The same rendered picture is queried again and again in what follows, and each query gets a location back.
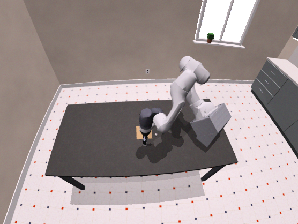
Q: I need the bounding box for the tan mat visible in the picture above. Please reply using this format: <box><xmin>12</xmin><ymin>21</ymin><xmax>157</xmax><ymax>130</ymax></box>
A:
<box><xmin>136</xmin><ymin>126</ymin><xmax>152</xmax><ymax>139</ymax></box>

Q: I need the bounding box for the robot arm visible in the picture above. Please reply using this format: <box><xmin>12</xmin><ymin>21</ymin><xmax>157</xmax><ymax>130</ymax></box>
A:
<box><xmin>139</xmin><ymin>56</ymin><xmax>218</xmax><ymax>133</ymax></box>

